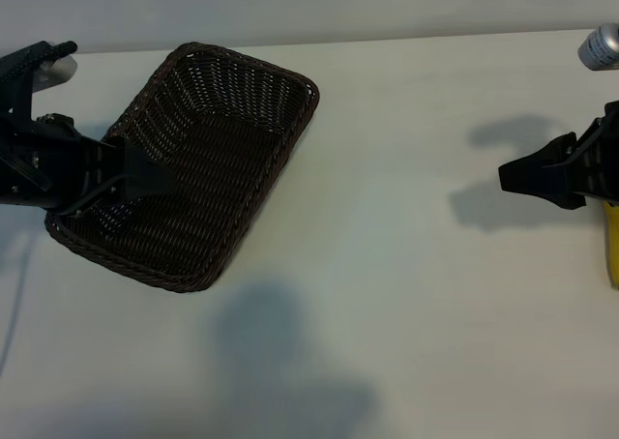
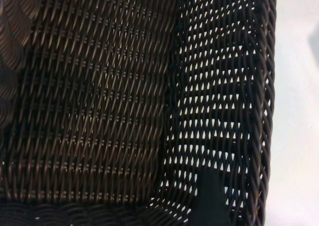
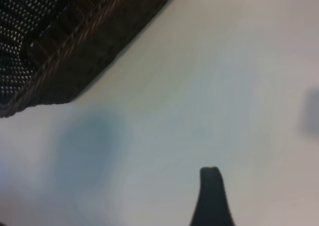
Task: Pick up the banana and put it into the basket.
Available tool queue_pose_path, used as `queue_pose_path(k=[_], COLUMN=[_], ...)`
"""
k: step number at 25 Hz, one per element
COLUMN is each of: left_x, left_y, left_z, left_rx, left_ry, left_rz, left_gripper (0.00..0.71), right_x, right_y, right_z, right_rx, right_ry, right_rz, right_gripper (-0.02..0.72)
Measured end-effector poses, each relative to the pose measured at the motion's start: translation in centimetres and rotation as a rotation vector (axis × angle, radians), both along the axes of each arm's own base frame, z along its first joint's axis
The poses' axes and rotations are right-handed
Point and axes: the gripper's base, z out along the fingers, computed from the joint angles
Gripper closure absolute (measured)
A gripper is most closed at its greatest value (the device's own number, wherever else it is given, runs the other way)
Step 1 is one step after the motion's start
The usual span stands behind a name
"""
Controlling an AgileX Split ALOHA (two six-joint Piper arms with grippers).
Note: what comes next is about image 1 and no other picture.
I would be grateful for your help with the yellow banana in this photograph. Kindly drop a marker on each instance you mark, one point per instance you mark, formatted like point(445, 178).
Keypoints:
point(613, 245)

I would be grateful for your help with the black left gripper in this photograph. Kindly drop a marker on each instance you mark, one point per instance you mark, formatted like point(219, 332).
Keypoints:
point(82, 168)

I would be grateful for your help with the dark brown wicker basket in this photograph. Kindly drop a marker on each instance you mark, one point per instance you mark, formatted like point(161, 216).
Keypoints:
point(217, 168)

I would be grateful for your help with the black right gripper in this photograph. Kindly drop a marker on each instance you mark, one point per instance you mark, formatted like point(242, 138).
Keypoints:
point(602, 168)

